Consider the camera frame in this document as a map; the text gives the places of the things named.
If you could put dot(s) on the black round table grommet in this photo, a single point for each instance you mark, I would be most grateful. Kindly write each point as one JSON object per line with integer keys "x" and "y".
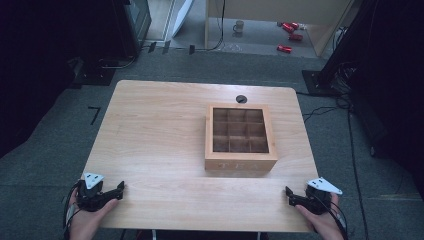
{"x": 241, "y": 98}

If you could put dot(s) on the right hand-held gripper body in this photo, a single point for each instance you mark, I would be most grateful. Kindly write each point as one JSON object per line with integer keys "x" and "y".
{"x": 318, "y": 200}

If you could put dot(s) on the black stand with base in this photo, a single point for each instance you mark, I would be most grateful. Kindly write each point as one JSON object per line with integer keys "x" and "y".
{"x": 328, "y": 66}

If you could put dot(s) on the person's left hand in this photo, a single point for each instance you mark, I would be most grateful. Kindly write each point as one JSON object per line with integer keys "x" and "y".
{"x": 87, "y": 221}

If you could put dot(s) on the black stand base plate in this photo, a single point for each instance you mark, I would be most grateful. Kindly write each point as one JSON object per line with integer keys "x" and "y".
{"x": 95, "y": 75}

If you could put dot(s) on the grey mug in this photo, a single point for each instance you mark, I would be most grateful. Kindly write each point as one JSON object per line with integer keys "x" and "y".
{"x": 238, "y": 26}

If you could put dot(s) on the wooden box with glass lid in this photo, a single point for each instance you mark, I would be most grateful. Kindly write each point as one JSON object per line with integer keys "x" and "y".
{"x": 240, "y": 140}

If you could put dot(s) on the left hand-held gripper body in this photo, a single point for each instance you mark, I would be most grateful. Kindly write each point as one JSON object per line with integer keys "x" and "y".
{"x": 89, "y": 196}

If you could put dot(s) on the light wooden shelf unit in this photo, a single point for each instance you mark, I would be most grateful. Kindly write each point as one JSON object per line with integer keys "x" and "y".
{"x": 320, "y": 30}

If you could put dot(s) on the person's right hand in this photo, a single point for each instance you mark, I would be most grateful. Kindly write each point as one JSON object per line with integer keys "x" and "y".
{"x": 322, "y": 226}

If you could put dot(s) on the white board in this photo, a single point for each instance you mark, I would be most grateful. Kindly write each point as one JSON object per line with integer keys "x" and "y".
{"x": 182, "y": 15}

